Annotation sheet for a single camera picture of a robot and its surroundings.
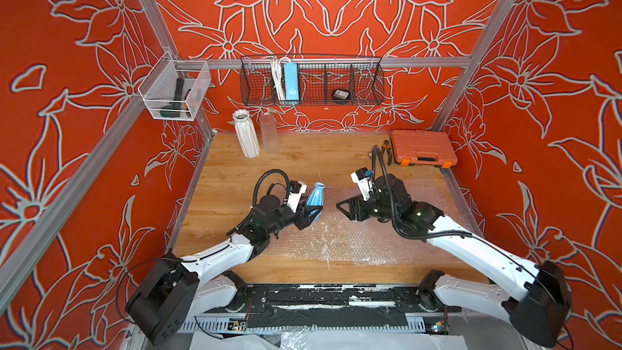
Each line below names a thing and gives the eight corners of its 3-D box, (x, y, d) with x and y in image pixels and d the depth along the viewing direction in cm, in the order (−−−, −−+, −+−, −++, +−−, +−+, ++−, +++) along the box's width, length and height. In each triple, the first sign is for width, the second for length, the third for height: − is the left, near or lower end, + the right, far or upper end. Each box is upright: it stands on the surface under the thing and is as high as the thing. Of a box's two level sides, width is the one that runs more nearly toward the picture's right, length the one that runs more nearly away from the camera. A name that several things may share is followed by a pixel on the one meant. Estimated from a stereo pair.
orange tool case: (396, 167, 107) (400, 160, 103) (387, 137, 119) (390, 130, 115) (455, 166, 107) (460, 159, 103) (439, 136, 119) (444, 129, 115)
